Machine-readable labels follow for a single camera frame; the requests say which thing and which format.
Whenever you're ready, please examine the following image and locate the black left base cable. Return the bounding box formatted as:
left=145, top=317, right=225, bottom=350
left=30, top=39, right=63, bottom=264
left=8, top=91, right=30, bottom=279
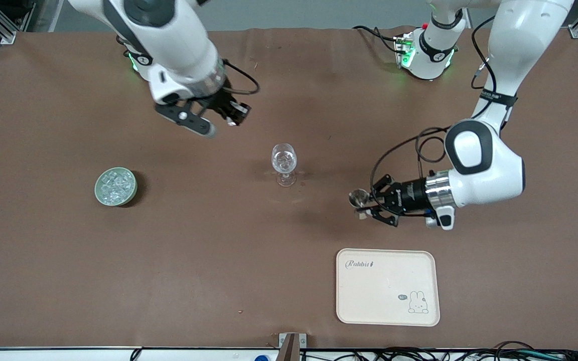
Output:
left=352, top=25, right=401, bottom=53

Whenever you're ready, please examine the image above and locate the silver metal jigger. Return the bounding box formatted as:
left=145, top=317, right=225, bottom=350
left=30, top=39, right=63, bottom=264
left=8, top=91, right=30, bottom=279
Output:
left=348, top=188, right=376, bottom=221

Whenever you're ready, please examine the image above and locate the grey metal bracket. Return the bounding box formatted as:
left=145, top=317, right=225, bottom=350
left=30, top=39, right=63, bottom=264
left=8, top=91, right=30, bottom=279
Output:
left=278, top=332, right=308, bottom=349

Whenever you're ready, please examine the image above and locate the clear ice cube pile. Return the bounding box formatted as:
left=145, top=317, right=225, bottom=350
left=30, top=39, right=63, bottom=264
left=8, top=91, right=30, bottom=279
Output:
left=99, top=169, right=135, bottom=201

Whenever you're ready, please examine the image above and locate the brown wooden post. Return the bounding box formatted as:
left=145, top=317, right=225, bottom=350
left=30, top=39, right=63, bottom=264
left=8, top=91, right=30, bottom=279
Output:
left=280, top=333, right=301, bottom=361

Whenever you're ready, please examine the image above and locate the clear wine glass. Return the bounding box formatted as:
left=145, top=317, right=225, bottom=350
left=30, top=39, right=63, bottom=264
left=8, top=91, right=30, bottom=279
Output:
left=271, top=143, right=298, bottom=188

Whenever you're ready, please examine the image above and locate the brown table cover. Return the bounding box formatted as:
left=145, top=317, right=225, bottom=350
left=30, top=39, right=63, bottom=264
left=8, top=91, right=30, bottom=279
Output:
left=0, top=26, right=578, bottom=350

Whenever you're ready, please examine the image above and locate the black cable bundle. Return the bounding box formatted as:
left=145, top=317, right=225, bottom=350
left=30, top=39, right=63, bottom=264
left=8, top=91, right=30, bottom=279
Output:
left=299, top=341, right=578, bottom=361

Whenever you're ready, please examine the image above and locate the beige rabbit print tray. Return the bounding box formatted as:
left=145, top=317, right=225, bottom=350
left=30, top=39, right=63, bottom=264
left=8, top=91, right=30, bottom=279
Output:
left=336, top=248, right=441, bottom=327

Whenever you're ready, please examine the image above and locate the green round bowl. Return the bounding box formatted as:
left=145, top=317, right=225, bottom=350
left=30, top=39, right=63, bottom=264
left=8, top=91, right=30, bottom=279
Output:
left=94, top=167, right=138, bottom=207

